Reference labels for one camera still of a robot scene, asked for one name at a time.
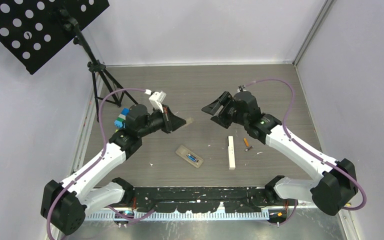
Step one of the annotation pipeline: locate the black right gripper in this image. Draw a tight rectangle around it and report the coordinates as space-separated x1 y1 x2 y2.
201 91 248 130

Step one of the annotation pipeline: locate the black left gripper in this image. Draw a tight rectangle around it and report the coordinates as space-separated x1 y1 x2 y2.
138 104 186 138

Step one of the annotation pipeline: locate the blue battery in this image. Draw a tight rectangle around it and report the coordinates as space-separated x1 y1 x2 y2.
187 153 199 163

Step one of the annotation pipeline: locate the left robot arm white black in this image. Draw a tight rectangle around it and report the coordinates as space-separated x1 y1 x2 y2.
40 104 187 239

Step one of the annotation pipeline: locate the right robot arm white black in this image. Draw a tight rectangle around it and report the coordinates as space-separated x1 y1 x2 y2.
201 91 359 216

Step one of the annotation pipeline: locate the white slim remote control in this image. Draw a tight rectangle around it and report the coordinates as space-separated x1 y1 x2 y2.
227 135 236 170

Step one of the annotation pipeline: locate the orange battery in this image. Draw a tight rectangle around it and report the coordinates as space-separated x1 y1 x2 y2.
243 138 250 148

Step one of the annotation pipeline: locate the green blue toy brick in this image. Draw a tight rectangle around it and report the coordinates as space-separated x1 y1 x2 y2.
114 117 125 129

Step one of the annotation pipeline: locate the black perforated music stand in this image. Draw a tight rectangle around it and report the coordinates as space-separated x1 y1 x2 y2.
0 0 122 110

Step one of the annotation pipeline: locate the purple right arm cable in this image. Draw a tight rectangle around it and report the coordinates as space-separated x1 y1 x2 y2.
238 78 368 212

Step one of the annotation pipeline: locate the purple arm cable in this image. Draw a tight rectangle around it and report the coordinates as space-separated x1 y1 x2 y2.
45 88 151 240
238 78 368 212

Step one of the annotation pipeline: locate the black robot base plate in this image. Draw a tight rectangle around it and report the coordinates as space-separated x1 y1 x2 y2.
101 186 300 215

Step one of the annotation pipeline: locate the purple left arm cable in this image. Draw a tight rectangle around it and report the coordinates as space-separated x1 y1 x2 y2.
45 88 151 240

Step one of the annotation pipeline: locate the aluminium rail frame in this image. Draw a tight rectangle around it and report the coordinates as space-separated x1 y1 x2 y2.
48 185 353 222

